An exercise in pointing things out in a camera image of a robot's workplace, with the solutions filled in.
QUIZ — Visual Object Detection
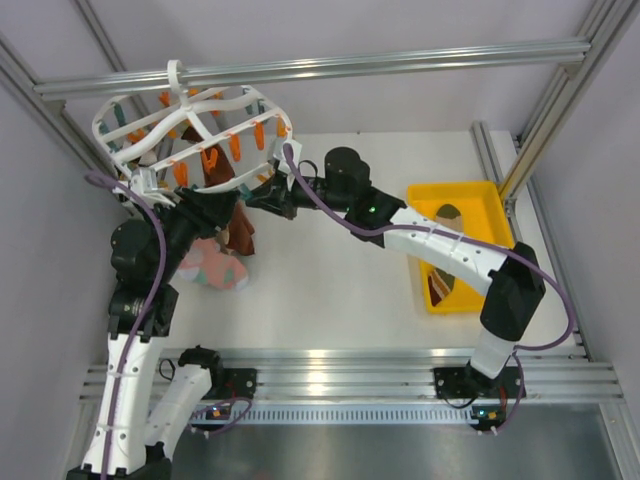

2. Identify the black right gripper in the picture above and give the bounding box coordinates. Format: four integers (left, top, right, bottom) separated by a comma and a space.
248, 172, 351, 223

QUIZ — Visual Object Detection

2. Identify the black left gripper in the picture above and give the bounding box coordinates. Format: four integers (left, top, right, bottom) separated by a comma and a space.
153, 183, 241, 280

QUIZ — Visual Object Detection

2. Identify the pink patterned sock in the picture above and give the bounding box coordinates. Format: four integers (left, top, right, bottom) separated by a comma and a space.
177, 239, 249, 290

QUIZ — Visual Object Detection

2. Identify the white round clip hanger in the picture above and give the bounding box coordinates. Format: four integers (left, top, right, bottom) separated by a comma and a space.
92, 85, 295, 201

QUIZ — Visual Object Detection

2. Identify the tan brown sock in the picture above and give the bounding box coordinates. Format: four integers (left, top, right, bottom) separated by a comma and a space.
215, 229, 231, 255

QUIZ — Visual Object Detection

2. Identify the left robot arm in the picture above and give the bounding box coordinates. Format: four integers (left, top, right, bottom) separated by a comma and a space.
66, 187, 239, 479

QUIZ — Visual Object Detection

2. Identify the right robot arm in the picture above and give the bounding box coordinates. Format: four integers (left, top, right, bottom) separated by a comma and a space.
247, 141, 546, 400

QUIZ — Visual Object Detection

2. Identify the brown sock on hanger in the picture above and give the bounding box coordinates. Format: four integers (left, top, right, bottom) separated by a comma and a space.
200, 145, 255, 257

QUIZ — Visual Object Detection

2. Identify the yellow plastic bin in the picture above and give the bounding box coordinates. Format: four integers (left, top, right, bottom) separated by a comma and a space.
407, 181, 514, 314

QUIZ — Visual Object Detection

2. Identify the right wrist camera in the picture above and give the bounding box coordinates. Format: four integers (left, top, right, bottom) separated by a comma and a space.
270, 138, 302, 174

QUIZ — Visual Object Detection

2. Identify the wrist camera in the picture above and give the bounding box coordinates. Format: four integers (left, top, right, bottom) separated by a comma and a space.
114, 168, 175, 207
270, 138, 302, 174

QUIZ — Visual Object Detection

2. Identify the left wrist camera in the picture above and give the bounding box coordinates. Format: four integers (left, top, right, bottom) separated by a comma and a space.
114, 168, 175, 207

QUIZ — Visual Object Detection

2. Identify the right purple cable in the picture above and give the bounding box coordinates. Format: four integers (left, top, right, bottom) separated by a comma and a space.
282, 142, 574, 436

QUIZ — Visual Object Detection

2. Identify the purple cable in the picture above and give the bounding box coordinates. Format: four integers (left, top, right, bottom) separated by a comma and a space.
83, 170, 253, 480
282, 142, 574, 436

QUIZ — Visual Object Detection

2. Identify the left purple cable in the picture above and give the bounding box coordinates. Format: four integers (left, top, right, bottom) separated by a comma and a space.
83, 170, 253, 480

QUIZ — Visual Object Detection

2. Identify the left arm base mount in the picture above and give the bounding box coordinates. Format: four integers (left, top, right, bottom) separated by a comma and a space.
217, 368, 257, 399

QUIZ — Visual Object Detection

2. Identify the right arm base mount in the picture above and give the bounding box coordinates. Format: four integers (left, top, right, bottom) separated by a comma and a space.
433, 365, 526, 405

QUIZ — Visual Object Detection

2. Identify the aluminium top rail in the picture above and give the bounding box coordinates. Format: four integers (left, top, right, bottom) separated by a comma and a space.
34, 37, 591, 100

